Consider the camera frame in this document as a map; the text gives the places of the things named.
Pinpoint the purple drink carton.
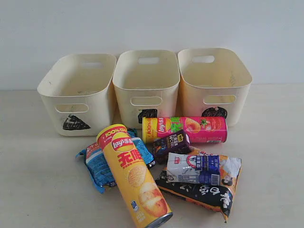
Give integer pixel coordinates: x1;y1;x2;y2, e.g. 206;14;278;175
152;130;191;164

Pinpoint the pink Lays chips can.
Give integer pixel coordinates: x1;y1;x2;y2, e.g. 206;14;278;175
142;116;228;143

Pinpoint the white milk carton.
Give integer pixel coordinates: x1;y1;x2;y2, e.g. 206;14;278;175
167;152;220;186

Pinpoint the yellow Lays chips can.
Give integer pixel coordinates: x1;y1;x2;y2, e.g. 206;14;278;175
96;124;173;228

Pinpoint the orange black noodle packet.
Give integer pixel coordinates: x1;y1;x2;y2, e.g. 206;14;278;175
156;148;242;220

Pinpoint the middle cream plastic bin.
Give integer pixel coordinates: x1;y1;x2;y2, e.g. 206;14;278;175
113;50;180;129

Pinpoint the cream plastic bin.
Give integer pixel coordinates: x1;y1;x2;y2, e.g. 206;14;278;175
113;50;180;129
177;48;252;127
37;54;117;136

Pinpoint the right cream plastic bin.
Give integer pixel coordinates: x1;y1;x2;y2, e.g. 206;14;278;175
177;48;252;127

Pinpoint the blue instant noodle packet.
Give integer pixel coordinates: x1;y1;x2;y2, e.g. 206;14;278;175
76;128;156;194

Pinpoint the left cream plastic bin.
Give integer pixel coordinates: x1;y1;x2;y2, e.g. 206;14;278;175
37;54;117;136

